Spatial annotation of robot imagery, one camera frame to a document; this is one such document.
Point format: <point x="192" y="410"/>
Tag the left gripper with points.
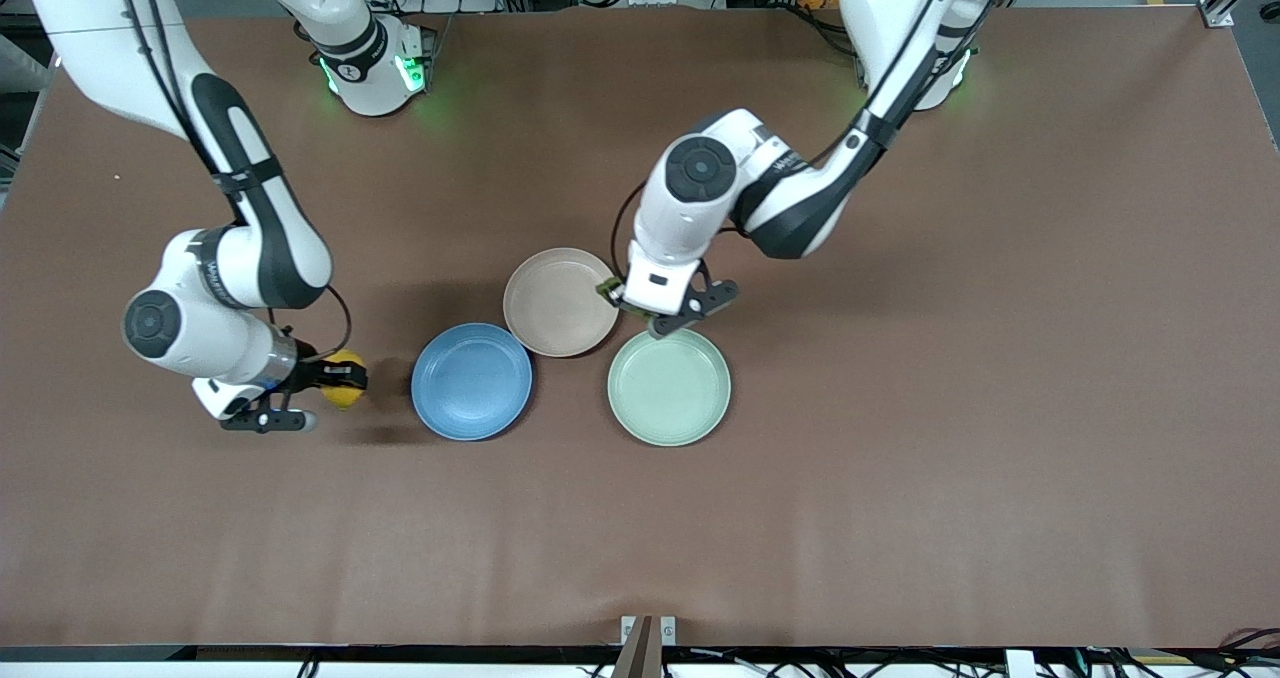
<point x="615" y="300"/>

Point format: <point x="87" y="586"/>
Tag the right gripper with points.
<point x="307" y="372"/>

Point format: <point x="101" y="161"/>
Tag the green lettuce leaf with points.
<point x="606" y="288"/>

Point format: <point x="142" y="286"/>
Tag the yellow lemon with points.
<point x="343" y="398"/>

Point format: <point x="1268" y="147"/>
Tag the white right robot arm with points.
<point x="260" y="218"/>

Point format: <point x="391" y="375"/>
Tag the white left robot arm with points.
<point x="800" y="208"/>

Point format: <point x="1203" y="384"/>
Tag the beige pink round plate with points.
<point x="555" y="303"/>

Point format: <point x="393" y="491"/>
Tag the light green round plate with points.
<point x="668" y="386"/>

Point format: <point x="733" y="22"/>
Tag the blue round plate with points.
<point x="470" y="383"/>

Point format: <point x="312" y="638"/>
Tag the small metal bracket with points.
<point x="669" y="630"/>

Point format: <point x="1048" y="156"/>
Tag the brown post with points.
<point x="640" y="658"/>

